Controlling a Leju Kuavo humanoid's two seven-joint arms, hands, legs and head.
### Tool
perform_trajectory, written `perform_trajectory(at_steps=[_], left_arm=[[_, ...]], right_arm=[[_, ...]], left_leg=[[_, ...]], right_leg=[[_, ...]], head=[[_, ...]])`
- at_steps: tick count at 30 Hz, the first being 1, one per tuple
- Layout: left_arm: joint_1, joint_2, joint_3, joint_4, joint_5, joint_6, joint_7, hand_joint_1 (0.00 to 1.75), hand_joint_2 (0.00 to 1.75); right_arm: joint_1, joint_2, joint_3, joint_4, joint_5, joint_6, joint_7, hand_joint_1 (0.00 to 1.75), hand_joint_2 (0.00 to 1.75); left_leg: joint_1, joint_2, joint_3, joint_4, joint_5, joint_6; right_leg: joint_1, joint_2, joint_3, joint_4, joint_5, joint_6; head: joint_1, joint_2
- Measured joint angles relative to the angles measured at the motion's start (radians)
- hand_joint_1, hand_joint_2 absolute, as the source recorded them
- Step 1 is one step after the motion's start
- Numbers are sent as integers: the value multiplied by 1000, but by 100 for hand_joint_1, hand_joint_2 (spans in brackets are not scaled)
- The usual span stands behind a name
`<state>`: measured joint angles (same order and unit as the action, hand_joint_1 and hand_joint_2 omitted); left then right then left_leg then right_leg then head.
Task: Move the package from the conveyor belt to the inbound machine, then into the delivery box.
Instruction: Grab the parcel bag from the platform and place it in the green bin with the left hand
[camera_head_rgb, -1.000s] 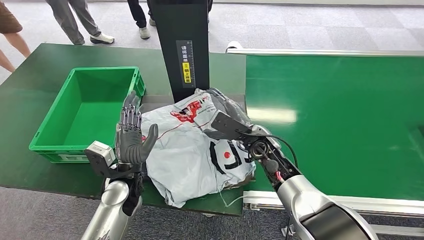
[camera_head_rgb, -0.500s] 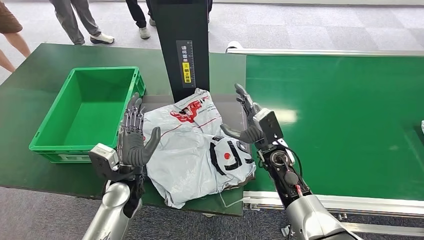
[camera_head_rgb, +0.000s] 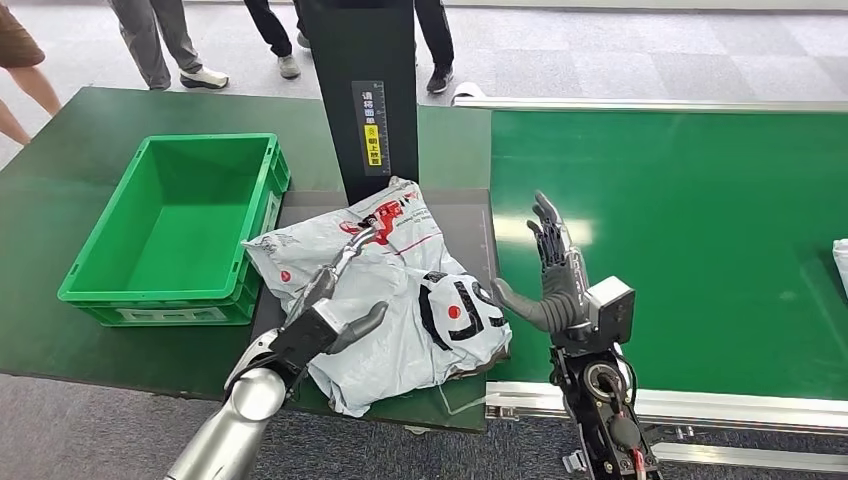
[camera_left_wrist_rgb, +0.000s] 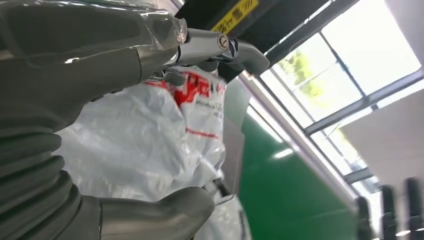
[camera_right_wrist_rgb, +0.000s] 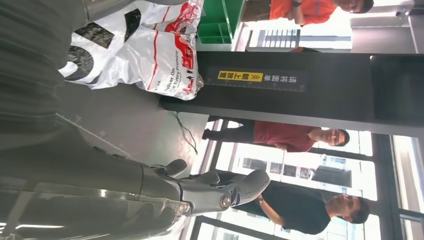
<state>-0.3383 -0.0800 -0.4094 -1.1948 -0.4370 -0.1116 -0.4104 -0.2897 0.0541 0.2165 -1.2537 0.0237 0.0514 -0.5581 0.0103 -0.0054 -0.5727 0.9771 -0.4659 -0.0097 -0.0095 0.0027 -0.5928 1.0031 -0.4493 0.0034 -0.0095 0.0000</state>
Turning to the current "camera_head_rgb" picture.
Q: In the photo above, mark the white crate end label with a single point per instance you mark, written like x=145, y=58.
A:
x=172, y=315

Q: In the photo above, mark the aluminium conveyor frame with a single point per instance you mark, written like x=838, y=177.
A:
x=662, y=104

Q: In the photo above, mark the grey poly mailer package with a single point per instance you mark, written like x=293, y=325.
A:
x=842, y=265

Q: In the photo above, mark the black scanner platform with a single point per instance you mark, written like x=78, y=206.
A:
x=464, y=225

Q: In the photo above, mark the green conveyor belt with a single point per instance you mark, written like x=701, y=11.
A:
x=696, y=199

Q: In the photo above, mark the black yellow column sticker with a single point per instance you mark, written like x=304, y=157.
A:
x=371, y=126

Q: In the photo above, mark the grey poly mailer red print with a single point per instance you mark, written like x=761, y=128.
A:
x=397, y=344

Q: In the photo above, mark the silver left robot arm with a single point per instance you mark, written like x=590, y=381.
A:
x=232, y=430

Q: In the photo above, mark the person in brown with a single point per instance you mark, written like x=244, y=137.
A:
x=13, y=40

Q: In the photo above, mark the green plastic crate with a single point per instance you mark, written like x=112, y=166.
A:
x=166, y=225

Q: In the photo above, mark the person in grey trousers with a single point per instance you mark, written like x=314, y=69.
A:
x=149, y=33

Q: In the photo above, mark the black scanner column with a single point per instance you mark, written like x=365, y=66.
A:
x=361, y=53

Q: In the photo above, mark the white crate side label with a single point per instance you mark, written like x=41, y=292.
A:
x=270, y=212

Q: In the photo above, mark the person with pale shoes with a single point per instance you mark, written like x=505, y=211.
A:
x=272, y=26

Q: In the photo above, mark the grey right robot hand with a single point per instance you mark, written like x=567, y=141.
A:
x=563, y=298

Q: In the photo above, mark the person with black shoes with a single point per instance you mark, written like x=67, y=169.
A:
x=437, y=33

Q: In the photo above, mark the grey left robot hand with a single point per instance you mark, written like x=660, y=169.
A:
x=308, y=334

